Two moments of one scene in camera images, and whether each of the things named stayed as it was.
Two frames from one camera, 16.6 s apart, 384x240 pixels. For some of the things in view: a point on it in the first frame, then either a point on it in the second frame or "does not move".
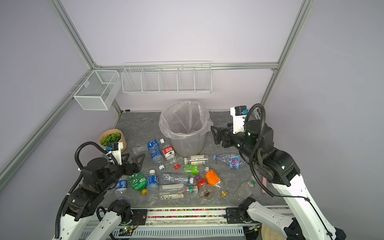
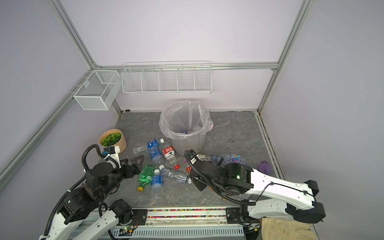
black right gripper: [224, 132] -> [199, 186]
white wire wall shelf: [167, 77] does not move
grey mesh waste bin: [186, 123] does not move
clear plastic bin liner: [185, 120] does not move
